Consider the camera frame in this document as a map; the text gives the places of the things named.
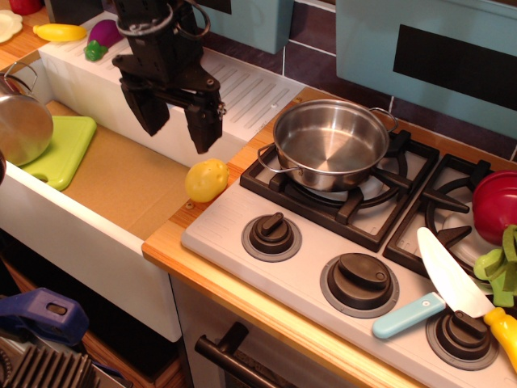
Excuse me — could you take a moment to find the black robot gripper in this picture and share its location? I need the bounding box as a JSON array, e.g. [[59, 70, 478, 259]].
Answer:
[[113, 1, 226, 154]]

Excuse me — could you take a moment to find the yellow toy potato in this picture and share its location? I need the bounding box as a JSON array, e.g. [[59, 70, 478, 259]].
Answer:
[[185, 158, 229, 203]]

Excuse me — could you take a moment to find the steel pot at left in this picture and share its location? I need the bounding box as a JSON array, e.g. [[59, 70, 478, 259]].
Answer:
[[1, 61, 53, 166]]

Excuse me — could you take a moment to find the white toy sink basin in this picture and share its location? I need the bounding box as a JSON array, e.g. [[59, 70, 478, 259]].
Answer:
[[0, 11, 306, 344]]

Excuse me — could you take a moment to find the green plastic cutting board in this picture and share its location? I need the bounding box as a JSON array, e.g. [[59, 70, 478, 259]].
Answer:
[[21, 116, 97, 191]]

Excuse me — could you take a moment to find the purple toy eggplant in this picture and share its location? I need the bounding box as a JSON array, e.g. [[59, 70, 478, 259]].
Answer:
[[83, 19, 124, 62]]

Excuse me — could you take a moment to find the grey stove top panel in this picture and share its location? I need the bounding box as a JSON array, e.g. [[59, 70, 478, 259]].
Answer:
[[182, 176, 516, 387]]

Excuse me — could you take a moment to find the yellow toy squash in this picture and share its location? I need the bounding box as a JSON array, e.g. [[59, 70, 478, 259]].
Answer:
[[32, 23, 87, 42]]

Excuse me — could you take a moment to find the black left stove knob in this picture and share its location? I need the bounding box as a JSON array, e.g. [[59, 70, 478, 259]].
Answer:
[[242, 212, 302, 263]]

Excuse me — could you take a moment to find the black stove knob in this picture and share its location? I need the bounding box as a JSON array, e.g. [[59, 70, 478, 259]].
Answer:
[[426, 310, 498, 371], [320, 253, 400, 318], [242, 212, 302, 263]]

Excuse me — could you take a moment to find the red object top left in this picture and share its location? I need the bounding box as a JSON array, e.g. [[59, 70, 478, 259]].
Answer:
[[9, 0, 43, 16]]

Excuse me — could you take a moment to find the cream flower shaped plate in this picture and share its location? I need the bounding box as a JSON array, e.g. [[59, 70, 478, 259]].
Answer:
[[0, 10, 23, 44]]

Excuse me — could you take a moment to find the black left burner grate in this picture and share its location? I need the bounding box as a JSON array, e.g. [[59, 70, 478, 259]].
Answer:
[[240, 130, 439, 252]]

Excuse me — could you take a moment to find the black burner grate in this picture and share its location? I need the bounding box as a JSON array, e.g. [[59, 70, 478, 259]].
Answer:
[[240, 130, 439, 252], [383, 154, 493, 276]]

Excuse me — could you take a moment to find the blue clamp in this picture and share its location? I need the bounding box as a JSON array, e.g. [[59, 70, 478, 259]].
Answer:
[[1, 288, 90, 346]]

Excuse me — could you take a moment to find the black middle stove knob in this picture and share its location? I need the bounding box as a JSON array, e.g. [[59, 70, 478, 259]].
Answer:
[[320, 253, 400, 318]]

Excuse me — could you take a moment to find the black right burner grate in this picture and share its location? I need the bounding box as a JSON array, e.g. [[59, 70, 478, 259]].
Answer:
[[383, 154, 493, 276]]

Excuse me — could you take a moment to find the black ribbed heat sink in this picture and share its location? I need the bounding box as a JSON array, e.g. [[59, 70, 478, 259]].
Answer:
[[3, 346, 100, 388]]

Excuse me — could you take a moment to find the red plastic bowl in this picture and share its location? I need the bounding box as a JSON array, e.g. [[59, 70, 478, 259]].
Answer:
[[473, 170, 516, 246]]

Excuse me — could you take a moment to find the green felt toy vegetable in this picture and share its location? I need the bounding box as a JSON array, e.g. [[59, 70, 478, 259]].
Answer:
[[473, 225, 516, 307]]

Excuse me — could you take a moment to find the black right stove knob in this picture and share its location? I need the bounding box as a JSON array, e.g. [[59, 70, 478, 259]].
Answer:
[[426, 310, 498, 371]]

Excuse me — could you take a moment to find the teal left wall cabinet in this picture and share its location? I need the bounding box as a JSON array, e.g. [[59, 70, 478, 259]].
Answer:
[[195, 0, 294, 54]]

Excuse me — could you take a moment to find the teal wall cabinet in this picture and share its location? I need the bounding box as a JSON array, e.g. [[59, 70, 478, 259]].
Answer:
[[195, 0, 294, 54], [336, 1, 516, 137]]

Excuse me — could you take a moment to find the steel pan with handles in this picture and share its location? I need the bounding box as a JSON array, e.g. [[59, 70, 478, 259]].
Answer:
[[257, 99, 398, 192]]

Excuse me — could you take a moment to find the black oven door handle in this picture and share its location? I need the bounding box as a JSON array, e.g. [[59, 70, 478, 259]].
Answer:
[[195, 322, 280, 388]]

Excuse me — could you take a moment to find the teal right wall cabinet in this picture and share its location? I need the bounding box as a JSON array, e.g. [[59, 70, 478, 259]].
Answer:
[[336, 1, 516, 137]]

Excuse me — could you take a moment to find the white toy knife blue handle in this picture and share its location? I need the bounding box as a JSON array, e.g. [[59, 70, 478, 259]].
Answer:
[[372, 227, 494, 339]]

